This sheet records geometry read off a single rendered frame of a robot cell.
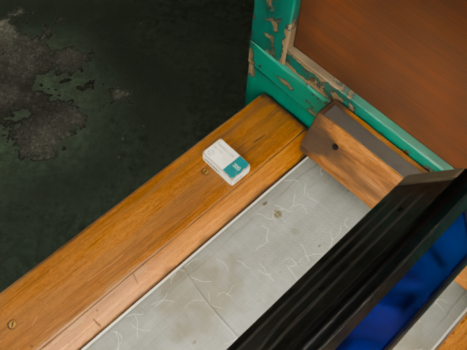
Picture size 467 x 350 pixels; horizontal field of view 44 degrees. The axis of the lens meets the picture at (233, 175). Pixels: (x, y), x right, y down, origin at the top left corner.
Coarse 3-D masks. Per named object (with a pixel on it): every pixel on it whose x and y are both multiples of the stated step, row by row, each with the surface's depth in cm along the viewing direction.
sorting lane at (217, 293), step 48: (288, 192) 82; (336, 192) 82; (240, 240) 78; (288, 240) 78; (336, 240) 78; (192, 288) 74; (240, 288) 74; (288, 288) 75; (144, 336) 71; (192, 336) 71; (432, 336) 72
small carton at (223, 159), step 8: (216, 144) 80; (224, 144) 80; (208, 152) 80; (216, 152) 80; (224, 152) 80; (232, 152) 80; (208, 160) 80; (216, 160) 79; (224, 160) 79; (232, 160) 79; (240, 160) 79; (216, 168) 79; (224, 168) 78; (232, 168) 78; (240, 168) 78; (248, 168) 79; (224, 176) 79; (232, 176) 78; (240, 176) 79; (232, 184) 79
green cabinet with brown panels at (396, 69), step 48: (288, 0) 71; (336, 0) 66; (384, 0) 61; (432, 0) 57; (288, 48) 78; (336, 48) 72; (384, 48) 65; (432, 48) 60; (336, 96) 76; (384, 96) 70; (432, 96) 64; (432, 144) 69
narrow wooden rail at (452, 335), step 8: (464, 320) 71; (456, 328) 70; (464, 328) 70; (448, 336) 70; (456, 336) 70; (464, 336) 70; (440, 344) 70; (448, 344) 69; (456, 344) 69; (464, 344) 69
